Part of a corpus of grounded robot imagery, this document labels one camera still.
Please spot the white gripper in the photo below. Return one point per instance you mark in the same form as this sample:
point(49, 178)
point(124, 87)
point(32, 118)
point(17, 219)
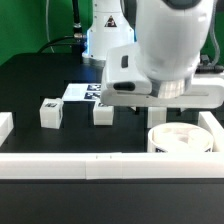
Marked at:
point(125, 83)

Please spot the white round stool seat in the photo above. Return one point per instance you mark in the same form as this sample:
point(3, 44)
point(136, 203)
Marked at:
point(178, 137)

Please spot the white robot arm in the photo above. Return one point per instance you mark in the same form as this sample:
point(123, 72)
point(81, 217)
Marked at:
point(154, 64)

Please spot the white fiducial marker sheet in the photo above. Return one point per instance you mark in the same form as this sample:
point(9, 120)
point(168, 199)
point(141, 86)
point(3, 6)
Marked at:
point(82, 92)

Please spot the white right fence piece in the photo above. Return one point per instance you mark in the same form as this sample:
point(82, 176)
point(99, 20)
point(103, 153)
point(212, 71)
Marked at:
point(207, 121)

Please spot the white fence piece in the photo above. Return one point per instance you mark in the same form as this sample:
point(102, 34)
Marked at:
point(207, 121)
point(6, 125)

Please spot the white front fence bar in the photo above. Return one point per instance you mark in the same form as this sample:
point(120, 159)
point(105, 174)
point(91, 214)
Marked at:
point(89, 166)

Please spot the white left fence piece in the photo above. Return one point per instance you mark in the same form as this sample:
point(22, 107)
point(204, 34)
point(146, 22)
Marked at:
point(6, 125)

